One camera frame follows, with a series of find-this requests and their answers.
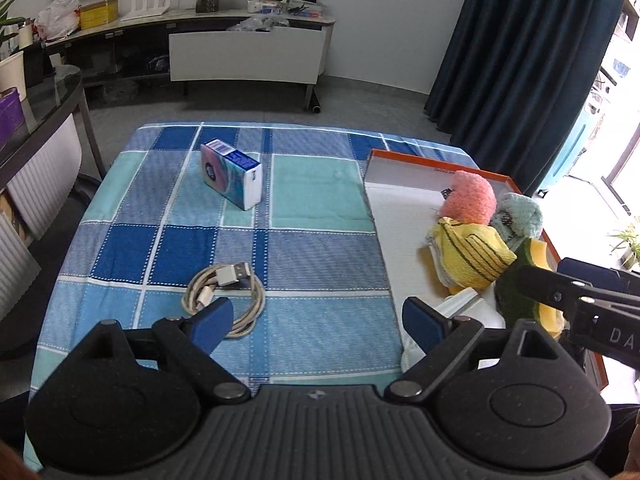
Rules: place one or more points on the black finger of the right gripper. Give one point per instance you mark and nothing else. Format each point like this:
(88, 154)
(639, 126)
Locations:
(556, 290)
(599, 276)

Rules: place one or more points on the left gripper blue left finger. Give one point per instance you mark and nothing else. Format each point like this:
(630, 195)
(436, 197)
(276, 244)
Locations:
(186, 347)

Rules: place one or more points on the blue tissue pack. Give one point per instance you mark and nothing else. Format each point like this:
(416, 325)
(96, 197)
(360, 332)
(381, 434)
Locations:
(233, 174)

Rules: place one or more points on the blue checkered tablecloth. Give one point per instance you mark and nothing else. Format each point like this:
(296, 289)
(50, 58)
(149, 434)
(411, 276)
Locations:
(154, 223)

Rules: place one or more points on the yellow striped towel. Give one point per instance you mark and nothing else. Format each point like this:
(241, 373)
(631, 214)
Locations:
(467, 254)

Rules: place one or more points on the dark blue curtain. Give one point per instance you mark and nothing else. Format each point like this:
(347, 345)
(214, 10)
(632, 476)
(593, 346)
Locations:
(514, 78)

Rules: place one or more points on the white plastic bag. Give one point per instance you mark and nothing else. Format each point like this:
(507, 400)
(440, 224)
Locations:
(59, 19)

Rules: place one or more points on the white tv cabinet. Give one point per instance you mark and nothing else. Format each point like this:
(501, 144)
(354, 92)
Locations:
(184, 46)

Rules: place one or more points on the yellow green sponge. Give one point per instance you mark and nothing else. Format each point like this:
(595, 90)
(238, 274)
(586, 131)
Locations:
(516, 299)

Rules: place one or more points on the light blue fluffy slipper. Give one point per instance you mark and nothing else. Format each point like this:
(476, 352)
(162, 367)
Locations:
(516, 218)

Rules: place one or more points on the orange yellow cloth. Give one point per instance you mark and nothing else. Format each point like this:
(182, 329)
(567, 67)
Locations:
(455, 289)

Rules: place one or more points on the purple tray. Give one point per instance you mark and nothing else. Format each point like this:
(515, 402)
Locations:
(11, 115)

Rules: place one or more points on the pink fluffy slipper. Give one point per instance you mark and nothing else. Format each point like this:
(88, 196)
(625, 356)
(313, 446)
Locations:
(471, 199)

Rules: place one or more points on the round dark coffee table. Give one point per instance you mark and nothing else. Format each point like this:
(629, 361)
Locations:
(49, 172)

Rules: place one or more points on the white paper cup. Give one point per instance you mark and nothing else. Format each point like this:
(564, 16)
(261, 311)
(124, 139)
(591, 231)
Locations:
(12, 74)

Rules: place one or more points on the right human hand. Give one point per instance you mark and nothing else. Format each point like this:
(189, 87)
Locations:
(632, 464)

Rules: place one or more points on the yellow box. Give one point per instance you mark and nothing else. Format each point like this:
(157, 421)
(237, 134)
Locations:
(97, 14)

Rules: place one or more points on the white wifi router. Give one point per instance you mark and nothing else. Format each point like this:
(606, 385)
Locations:
(146, 9)

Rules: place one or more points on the green leafy plant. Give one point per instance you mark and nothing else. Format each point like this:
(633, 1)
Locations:
(6, 21)

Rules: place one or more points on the white face mask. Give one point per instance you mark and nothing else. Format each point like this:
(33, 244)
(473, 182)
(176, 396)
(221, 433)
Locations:
(479, 305)

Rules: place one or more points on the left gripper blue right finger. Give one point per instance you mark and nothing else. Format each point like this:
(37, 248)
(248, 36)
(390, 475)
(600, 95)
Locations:
(446, 342)

